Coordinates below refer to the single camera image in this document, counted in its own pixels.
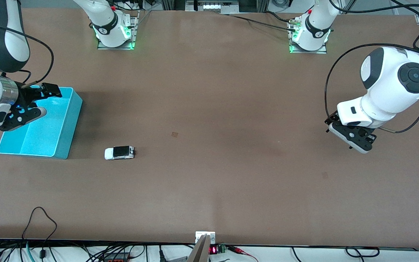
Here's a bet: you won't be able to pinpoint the white jeep toy black roof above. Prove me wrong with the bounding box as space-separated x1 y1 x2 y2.
104 146 135 160

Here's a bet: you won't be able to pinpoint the cyan plastic bin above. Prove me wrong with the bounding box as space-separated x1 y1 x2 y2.
0 87 83 160

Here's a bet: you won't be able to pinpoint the metal equipment rack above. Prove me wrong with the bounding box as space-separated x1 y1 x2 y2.
160 0 270 15

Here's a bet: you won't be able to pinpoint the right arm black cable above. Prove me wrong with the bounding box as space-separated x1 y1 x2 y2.
0 22 55 88

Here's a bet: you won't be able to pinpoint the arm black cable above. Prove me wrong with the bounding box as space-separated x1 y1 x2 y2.
0 22 55 88
325 0 419 134

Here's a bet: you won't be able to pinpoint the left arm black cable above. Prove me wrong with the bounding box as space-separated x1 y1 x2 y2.
325 0 419 134

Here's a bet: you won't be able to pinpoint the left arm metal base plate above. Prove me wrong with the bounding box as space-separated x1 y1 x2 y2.
289 17 328 54

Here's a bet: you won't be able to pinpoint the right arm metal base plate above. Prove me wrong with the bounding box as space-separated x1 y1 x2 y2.
97 10 140 50

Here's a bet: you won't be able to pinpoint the black cable across table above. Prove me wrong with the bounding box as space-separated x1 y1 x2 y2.
228 11 298 32

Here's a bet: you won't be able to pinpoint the thin black looped cable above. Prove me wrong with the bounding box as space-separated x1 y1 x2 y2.
21 207 58 255

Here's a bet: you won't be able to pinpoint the black coiled cable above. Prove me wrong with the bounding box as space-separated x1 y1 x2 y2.
345 246 380 258

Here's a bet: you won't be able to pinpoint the red clip lead wires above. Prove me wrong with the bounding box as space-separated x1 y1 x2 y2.
228 246 259 262

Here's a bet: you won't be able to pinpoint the grey camera mount bar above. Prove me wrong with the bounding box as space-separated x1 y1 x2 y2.
187 231 216 262

